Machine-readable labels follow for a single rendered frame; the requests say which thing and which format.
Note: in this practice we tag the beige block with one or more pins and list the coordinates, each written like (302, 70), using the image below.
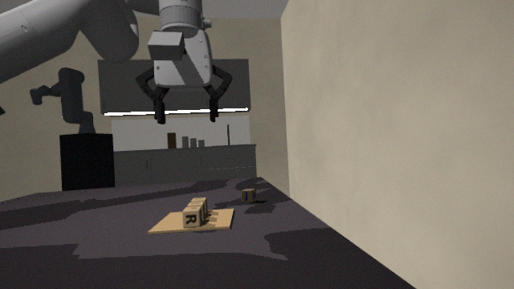
(201, 199)
(249, 195)
(201, 203)
(192, 217)

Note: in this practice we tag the tan flat mat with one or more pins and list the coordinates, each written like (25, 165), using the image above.
(213, 220)

